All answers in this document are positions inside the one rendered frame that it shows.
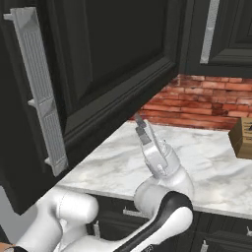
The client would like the brown cardboard box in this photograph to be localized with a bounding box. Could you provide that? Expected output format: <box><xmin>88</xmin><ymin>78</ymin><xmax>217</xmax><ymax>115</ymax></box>
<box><xmin>227</xmin><ymin>116</ymin><xmax>252</xmax><ymax>160</ymax></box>

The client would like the black closed cabinet door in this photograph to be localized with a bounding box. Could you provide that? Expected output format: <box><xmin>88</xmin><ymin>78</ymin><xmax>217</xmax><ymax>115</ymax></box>
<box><xmin>184</xmin><ymin>0</ymin><xmax>252</xmax><ymax>79</ymax></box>

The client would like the black drawer front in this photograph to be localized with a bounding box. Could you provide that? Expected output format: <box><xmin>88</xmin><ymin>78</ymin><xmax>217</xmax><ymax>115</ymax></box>
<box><xmin>86</xmin><ymin>194</ymin><xmax>156</xmax><ymax>230</ymax></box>

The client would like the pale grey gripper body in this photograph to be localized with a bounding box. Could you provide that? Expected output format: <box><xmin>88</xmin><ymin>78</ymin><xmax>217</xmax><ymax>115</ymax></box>
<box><xmin>141</xmin><ymin>119</ymin><xmax>171</xmax><ymax>176</ymax></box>

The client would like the grey drawer handle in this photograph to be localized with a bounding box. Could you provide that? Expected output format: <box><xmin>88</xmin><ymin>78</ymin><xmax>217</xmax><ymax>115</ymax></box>
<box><xmin>122</xmin><ymin>206</ymin><xmax>150</xmax><ymax>220</ymax></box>

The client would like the long grey door handle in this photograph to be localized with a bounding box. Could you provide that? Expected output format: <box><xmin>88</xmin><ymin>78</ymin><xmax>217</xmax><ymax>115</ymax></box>
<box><xmin>2</xmin><ymin>6</ymin><xmax>70</xmax><ymax>178</ymax></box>

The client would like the grey cabinet door handle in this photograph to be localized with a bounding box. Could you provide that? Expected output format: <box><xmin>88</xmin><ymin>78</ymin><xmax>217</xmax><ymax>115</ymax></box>
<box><xmin>199</xmin><ymin>0</ymin><xmax>221</xmax><ymax>65</ymax></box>

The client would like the black open cabinet door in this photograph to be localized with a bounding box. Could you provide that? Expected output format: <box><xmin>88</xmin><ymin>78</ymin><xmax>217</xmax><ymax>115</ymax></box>
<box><xmin>0</xmin><ymin>0</ymin><xmax>185</xmax><ymax>217</ymax></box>

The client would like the black lower cupboard door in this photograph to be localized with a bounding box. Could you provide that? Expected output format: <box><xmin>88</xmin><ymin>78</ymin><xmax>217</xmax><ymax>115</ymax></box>
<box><xmin>191</xmin><ymin>211</ymin><xmax>252</xmax><ymax>252</ymax></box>
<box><xmin>86</xmin><ymin>220</ymin><xmax>146</xmax><ymax>245</ymax></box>

